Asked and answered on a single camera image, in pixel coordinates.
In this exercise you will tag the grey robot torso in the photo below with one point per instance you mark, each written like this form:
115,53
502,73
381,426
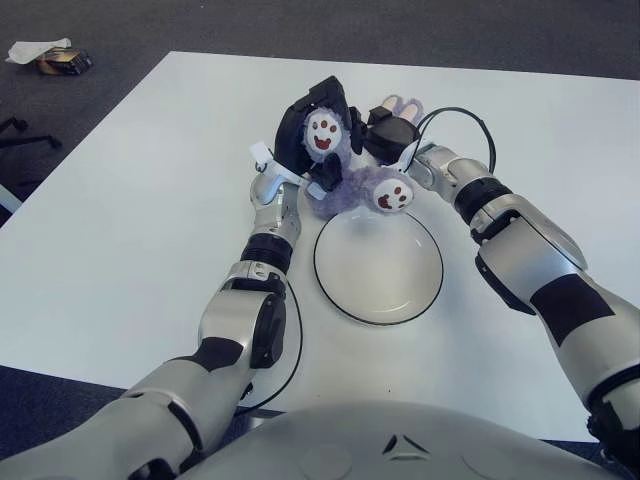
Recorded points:
325,440

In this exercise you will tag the white furniture edge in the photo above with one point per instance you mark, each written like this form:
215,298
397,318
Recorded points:
7,200

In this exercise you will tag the white plate with black rim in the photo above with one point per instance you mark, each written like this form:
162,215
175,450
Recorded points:
377,270

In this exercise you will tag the black and gold box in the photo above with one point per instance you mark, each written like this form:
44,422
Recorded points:
67,62

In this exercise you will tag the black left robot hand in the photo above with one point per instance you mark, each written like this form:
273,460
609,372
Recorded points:
287,140

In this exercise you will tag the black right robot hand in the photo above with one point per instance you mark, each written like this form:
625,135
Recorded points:
392,140

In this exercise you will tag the white right wrist connector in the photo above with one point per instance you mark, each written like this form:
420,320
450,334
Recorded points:
426,147

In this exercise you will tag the black office chair base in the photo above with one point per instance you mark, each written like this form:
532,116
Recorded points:
35,141

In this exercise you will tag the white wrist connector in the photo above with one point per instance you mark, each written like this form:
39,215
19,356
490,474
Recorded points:
426,147
260,150

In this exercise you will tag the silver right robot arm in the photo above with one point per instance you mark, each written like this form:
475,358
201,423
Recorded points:
540,255

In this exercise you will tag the purple plush rabbit doll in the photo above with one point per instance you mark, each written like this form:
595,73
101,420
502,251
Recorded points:
350,192

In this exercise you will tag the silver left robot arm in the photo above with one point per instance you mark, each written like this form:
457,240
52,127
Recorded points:
235,320

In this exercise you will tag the white left wrist connector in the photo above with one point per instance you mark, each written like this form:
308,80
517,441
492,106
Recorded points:
260,150

